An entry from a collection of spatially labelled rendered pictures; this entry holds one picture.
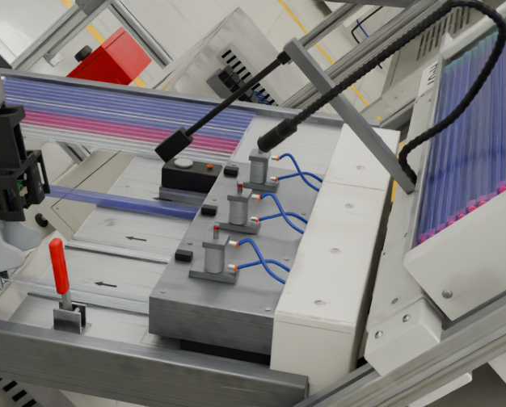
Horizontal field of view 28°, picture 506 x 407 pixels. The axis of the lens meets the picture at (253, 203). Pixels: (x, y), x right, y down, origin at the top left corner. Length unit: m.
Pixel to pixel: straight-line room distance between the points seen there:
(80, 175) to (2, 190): 1.61
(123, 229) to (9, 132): 0.27
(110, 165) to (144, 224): 1.37
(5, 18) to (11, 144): 2.33
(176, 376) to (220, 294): 0.09
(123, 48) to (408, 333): 1.29
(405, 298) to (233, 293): 0.20
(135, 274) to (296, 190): 0.23
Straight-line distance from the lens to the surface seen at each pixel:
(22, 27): 3.42
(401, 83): 2.40
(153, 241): 1.26
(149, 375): 1.05
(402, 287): 0.98
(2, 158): 1.08
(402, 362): 0.93
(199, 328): 1.05
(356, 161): 1.31
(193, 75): 2.62
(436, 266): 0.90
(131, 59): 2.08
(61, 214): 2.78
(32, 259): 1.78
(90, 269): 1.20
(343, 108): 1.14
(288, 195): 1.25
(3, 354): 1.10
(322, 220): 1.16
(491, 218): 0.88
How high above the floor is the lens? 1.72
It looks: 27 degrees down
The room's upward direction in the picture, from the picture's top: 54 degrees clockwise
